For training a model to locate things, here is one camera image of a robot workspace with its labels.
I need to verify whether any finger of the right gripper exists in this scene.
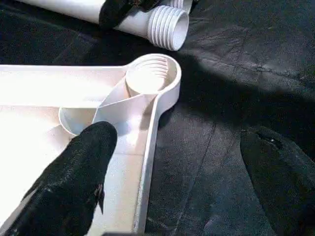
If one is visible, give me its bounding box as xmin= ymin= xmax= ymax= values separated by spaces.
xmin=98 ymin=0 xmax=163 ymax=30

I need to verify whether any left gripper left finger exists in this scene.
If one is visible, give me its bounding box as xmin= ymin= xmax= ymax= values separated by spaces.
xmin=0 ymin=121 xmax=119 ymax=236

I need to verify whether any white plastic table top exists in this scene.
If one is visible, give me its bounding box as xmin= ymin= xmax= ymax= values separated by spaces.
xmin=0 ymin=53 xmax=183 ymax=235

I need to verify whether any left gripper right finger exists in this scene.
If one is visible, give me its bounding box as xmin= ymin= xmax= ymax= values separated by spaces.
xmin=240 ymin=126 xmax=315 ymax=236

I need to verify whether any white plastic table leg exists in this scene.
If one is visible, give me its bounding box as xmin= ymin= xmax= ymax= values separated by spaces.
xmin=170 ymin=0 xmax=194 ymax=15
xmin=19 ymin=0 xmax=190 ymax=52

